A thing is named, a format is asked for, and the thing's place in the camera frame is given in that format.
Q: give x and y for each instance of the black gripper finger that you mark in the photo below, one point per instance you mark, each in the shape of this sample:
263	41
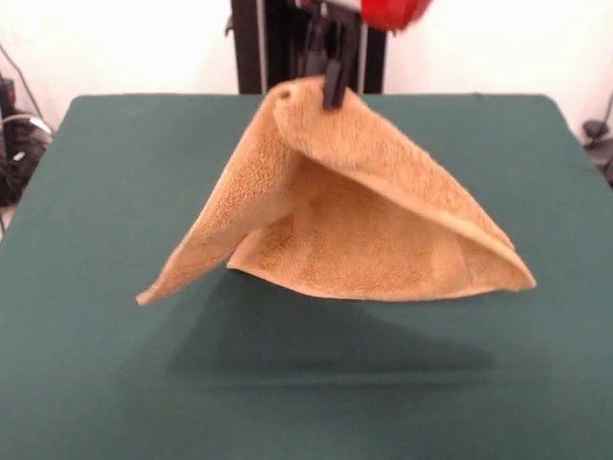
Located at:
313	52
335	81

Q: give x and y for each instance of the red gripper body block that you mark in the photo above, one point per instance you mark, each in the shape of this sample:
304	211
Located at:
392	12

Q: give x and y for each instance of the tan terry towel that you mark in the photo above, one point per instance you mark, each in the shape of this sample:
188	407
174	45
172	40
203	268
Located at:
373	215

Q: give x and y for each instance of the black floor plug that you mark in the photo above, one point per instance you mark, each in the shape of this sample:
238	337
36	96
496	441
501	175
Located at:
596	129

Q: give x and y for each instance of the small black device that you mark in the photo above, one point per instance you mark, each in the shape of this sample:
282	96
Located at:
7	91

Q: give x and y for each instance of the dark green table cloth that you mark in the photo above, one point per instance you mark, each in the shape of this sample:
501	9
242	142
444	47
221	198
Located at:
96	335

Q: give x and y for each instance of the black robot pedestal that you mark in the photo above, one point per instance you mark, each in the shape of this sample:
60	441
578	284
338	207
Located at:
249	57

